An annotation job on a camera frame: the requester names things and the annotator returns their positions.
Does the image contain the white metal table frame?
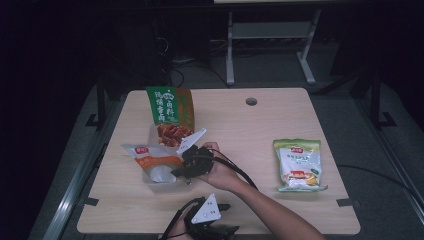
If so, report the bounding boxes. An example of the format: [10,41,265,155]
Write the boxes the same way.
[225,8,322,86]

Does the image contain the white and pale green packet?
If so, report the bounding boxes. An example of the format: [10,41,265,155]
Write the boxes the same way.
[272,138,329,193]

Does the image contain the black metal stand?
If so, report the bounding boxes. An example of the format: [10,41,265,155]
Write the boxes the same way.
[369,68,398,130]
[84,73,108,130]

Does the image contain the person's right hand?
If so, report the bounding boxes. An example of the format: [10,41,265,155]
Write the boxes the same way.
[196,141,244,192]

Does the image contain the aluminium frame rail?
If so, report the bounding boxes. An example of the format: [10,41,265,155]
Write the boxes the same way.
[355,98,424,214]
[42,143,111,240]

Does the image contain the green seasoning packet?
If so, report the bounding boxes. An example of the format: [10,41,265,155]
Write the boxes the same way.
[145,86,196,149]

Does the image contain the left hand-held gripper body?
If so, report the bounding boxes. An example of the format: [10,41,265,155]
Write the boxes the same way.
[182,192,242,240]

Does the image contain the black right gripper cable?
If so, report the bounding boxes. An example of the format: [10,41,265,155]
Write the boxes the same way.
[199,147,260,192]

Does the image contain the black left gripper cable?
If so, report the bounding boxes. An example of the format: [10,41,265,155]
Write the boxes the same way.
[159,196,205,240]

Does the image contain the white and orange packet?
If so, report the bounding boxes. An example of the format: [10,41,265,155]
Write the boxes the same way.
[120,142,185,185]

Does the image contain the person's left hand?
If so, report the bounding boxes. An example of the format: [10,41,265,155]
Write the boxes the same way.
[165,215,195,240]

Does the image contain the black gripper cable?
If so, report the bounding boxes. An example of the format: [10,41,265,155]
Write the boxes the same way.
[159,196,205,240]
[199,147,260,192]

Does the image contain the black floor cables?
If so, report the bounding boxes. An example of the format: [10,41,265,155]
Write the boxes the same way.
[155,35,232,90]

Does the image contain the clear plastic storage container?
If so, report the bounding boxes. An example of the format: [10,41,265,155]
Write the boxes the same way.
[142,122,198,195]

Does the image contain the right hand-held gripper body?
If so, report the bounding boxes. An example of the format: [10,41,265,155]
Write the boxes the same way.
[175,127,215,180]

